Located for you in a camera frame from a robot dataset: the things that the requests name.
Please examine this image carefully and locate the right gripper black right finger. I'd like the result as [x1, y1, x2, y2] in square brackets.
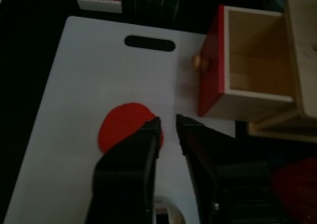
[176, 113, 288, 224]

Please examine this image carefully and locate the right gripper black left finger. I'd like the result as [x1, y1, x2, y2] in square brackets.
[85, 116, 164, 224]

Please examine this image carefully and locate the round silver metal cutter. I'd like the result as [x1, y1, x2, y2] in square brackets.
[153, 195, 188, 224]

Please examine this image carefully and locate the flat red dough piece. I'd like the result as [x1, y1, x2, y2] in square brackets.
[97, 102, 165, 155]

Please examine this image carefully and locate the wooden drawer with red front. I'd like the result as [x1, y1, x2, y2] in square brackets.
[192, 4, 298, 122]

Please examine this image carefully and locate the light wooden drawer cabinet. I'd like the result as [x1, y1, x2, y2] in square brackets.
[247, 0, 317, 143]

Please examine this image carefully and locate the dark red cloth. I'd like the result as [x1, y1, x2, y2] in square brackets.
[271, 156, 317, 224]

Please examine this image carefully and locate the black box with thin stripes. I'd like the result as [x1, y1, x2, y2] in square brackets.
[122, 0, 187, 28]

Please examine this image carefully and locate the red white striped box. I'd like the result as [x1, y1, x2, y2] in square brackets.
[74, 0, 126, 15]

